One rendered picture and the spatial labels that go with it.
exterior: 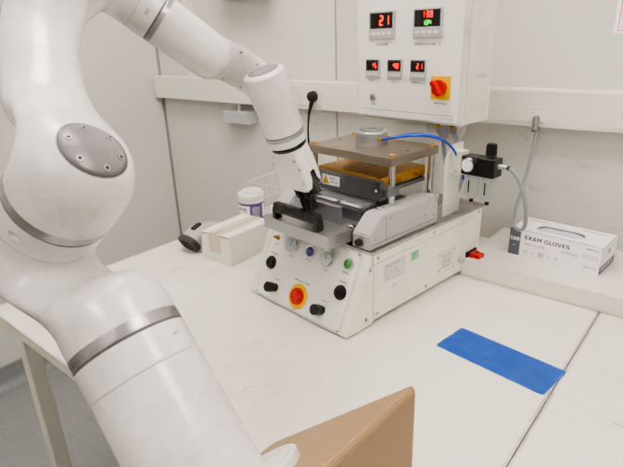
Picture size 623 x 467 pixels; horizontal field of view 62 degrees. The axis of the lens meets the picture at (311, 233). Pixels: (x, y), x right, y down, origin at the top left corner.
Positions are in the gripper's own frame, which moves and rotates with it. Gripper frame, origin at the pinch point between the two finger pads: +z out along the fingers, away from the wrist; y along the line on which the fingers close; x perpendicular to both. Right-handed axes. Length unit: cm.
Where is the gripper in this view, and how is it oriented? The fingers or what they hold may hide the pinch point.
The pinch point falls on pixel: (309, 203)
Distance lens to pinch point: 118.1
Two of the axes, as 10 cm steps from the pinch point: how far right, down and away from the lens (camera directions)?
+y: 6.8, 2.4, -6.9
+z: 2.8, 7.9, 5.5
